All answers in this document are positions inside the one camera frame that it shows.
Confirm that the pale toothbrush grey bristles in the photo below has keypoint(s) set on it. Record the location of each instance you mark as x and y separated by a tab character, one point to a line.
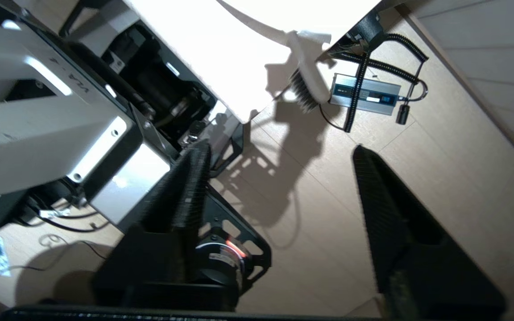
310	76

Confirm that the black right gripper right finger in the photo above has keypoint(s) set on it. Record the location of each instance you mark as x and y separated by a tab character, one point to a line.
413	258

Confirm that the silver power inverter box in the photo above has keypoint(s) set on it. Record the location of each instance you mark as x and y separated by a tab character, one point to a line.
364	94

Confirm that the black table corner fitting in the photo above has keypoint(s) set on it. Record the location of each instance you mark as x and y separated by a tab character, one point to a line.
364	29

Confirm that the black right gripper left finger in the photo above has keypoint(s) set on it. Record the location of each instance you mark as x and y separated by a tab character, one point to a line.
172	232

